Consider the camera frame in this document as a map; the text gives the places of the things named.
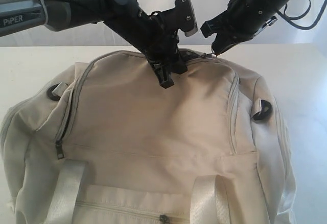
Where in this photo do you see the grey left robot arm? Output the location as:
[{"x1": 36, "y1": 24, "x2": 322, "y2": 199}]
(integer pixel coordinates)
[{"x1": 1, "y1": 0, "x2": 195, "y2": 88}]

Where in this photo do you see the black right D-ring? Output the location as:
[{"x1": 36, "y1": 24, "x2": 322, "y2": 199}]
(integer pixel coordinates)
[{"x1": 251, "y1": 98, "x2": 273, "y2": 121}]

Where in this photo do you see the black left D-ring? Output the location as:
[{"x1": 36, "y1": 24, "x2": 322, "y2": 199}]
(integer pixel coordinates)
[{"x1": 46, "y1": 83, "x2": 67, "y2": 103}]

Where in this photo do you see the dark front pocket zipper pull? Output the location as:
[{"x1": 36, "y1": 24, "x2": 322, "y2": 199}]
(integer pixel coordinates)
[{"x1": 159, "y1": 214, "x2": 170, "y2": 224}]

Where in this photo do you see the metal zipper pull with ring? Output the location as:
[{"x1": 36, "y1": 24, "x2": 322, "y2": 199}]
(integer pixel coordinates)
[{"x1": 199, "y1": 53, "x2": 217, "y2": 59}]

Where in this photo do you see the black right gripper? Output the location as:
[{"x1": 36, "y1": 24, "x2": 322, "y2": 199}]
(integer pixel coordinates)
[{"x1": 200, "y1": 0, "x2": 277, "y2": 55}]

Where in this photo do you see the beige fabric duffel bag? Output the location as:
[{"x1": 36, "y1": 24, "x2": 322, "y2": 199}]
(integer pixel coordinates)
[{"x1": 1, "y1": 49, "x2": 296, "y2": 223}]

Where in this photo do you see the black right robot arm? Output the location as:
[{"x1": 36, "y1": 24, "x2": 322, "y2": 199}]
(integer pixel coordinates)
[{"x1": 200, "y1": 0, "x2": 326, "y2": 55}]

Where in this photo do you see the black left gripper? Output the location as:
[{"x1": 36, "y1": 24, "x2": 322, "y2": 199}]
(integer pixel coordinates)
[{"x1": 112, "y1": 7, "x2": 188, "y2": 90}]

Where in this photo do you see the black d-ring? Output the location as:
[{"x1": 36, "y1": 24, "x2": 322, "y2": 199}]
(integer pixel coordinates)
[
  {"x1": 46, "y1": 83, "x2": 67, "y2": 103},
  {"x1": 251, "y1": 98, "x2": 273, "y2": 121}
]

